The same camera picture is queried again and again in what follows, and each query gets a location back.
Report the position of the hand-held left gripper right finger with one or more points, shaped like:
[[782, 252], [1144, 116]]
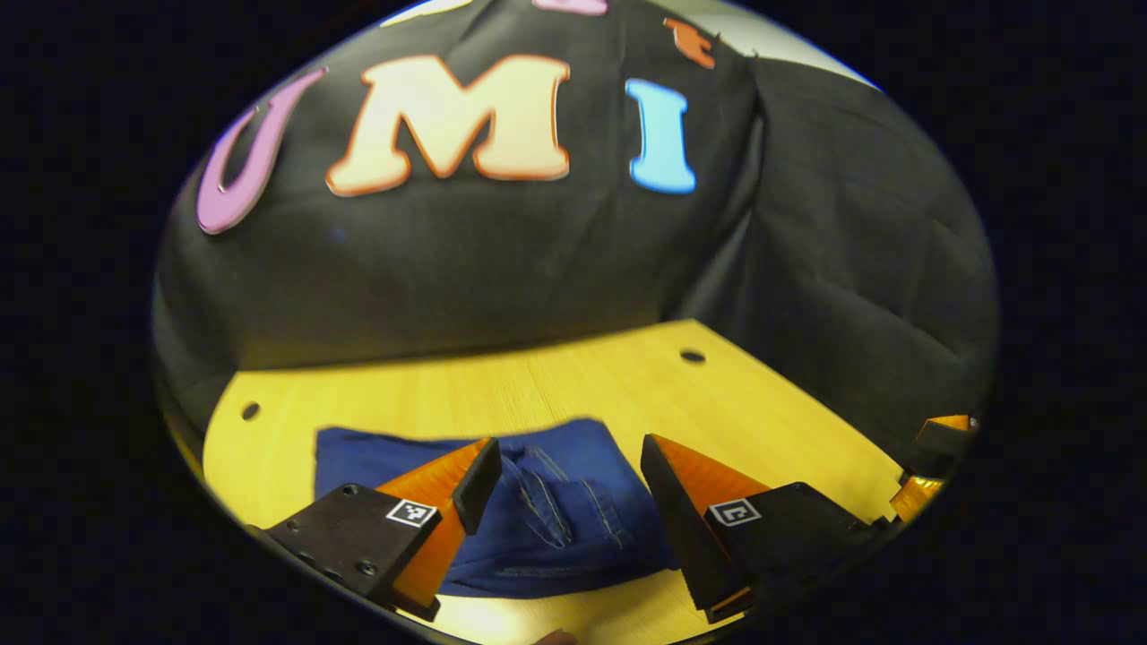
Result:
[[681, 528]]

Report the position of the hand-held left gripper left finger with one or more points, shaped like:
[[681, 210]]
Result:
[[475, 488]]

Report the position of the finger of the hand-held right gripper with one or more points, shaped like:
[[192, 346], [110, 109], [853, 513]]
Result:
[[916, 497], [943, 437]]

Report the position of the blue jeans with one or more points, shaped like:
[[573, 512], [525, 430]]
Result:
[[556, 537]]

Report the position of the black backdrop cloth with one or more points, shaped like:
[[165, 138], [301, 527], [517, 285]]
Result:
[[448, 269]]

